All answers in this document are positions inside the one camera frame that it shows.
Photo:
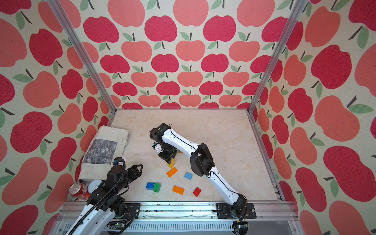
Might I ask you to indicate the light blue lego brick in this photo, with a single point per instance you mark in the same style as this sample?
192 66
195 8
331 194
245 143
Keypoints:
188 175

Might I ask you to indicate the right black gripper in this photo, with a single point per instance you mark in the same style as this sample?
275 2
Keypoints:
168 158

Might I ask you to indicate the orange lego plate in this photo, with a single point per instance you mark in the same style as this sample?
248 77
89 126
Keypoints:
178 190
171 172

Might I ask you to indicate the left aluminium frame post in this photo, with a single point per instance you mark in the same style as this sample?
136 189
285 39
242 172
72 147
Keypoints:
64 21

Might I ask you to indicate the red soda can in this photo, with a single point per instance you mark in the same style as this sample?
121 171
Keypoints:
79 191

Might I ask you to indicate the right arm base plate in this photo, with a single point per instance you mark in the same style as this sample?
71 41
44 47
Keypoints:
226 211

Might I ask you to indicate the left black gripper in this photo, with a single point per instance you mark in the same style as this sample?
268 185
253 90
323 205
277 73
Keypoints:
134 171

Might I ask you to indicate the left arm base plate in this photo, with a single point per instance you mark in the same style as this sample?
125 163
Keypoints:
126 212

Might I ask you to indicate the orange lego plate bottom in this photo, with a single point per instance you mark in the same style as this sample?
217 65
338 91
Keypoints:
178 190

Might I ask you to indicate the red lego brick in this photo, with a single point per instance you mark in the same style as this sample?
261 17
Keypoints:
197 192

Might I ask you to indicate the right aluminium frame post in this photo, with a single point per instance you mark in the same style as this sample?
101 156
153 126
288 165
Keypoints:
281 45

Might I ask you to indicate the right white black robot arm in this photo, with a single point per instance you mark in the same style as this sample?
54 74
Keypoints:
167 143

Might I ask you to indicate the blue lego brick left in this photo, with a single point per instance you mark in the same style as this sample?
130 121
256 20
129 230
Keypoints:
150 186

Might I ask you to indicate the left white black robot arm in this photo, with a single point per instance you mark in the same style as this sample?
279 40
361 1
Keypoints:
106 206

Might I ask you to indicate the green lego brick left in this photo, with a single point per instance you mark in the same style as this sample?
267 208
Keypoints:
157 187

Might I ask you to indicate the front aluminium rail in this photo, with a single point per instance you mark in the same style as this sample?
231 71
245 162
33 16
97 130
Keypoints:
196 218

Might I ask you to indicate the yellow square lego brick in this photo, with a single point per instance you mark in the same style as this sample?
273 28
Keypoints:
172 163

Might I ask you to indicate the aluminium frame post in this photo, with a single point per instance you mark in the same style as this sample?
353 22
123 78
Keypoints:
64 21
281 45

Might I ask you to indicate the folded beige printed cloth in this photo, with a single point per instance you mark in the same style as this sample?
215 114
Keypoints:
108 144

